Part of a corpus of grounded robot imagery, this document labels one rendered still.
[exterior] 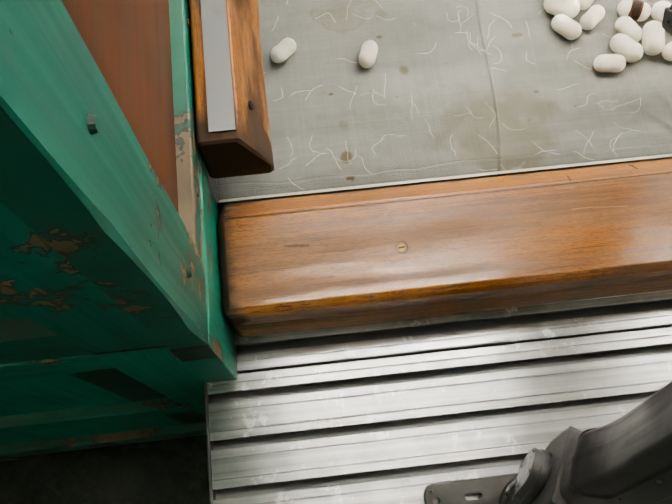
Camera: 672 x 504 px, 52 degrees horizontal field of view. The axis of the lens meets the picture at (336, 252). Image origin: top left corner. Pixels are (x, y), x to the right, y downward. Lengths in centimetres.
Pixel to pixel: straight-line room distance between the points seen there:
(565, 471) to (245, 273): 31
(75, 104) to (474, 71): 54
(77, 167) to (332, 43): 52
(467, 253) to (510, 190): 8
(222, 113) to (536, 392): 40
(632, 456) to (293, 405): 34
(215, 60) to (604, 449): 42
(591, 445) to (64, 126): 41
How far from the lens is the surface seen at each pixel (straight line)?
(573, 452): 56
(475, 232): 65
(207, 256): 57
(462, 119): 73
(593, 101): 77
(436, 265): 63
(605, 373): 75
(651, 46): 81
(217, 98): 59
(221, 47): 62
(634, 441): 48
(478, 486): 69
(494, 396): 71
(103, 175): 30
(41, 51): 25
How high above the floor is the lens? 136
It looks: 71 degrees down
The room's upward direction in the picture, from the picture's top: 2 degrees clockwise
